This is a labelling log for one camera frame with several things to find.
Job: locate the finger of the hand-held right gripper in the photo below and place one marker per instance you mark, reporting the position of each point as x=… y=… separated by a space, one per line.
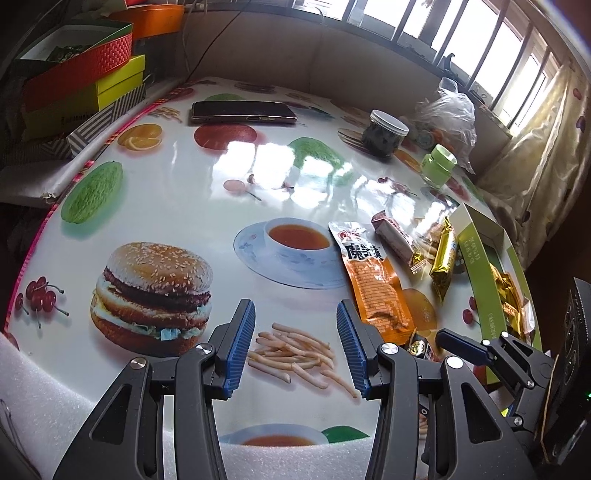
x=461 y=346
x=524 y=387

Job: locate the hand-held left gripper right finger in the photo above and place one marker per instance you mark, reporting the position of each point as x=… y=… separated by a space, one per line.
x=352 y=357

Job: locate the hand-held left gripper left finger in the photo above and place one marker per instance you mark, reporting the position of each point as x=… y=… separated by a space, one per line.
x=241 y=353

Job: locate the yellow orange snack bar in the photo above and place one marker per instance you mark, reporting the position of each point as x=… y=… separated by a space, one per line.
x=519 y=316

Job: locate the long gold snack bar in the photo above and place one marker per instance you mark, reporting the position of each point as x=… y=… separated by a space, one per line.
x=505 y=281

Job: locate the green and white cardboard box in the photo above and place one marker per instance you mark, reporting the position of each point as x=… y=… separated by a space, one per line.
x=475 y=258

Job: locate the small dark snack packet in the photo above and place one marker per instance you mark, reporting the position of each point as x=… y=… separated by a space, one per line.
x=420 y=346

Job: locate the orange snack packet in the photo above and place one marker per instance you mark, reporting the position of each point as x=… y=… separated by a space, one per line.
x=374 y=281

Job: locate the short gold snack bar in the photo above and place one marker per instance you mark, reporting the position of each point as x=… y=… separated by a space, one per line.
x=443 y=261

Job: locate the brown red snack bar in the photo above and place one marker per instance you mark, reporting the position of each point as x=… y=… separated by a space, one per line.
x=395 y=233

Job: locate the food print tablecloth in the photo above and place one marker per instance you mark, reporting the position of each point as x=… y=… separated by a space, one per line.
x=184 y=207

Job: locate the green lidded jar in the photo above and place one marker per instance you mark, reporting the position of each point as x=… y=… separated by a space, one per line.
x=436 y=168

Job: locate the dark jar with white lid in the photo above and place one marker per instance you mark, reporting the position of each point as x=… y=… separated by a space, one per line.
x=383 y=138

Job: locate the cream patterned curtain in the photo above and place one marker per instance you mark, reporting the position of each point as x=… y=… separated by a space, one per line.
x=545 y=138

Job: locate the clear plastic bag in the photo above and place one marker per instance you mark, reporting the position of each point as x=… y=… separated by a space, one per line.
x=450 y=108

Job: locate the dark smartphone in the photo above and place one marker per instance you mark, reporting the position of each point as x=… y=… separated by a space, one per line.
x=240 y=111

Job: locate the grey flat board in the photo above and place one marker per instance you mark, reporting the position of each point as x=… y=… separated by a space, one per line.
x=32 y=184

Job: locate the striped box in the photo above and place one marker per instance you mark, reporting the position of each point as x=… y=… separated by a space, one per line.
x=106 y=120

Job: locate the black hook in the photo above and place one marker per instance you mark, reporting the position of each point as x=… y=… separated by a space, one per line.
x=451 y=62

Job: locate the yellow-green box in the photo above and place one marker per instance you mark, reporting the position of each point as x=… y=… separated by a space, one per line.
x=120 y=78

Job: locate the red patterned box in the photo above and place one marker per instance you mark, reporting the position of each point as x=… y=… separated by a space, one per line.
x=78 y=69

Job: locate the barred window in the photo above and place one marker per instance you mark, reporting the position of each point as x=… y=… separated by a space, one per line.
x=415 y=18

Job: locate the orange box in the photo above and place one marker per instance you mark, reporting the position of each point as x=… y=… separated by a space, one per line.
x=147 y=21

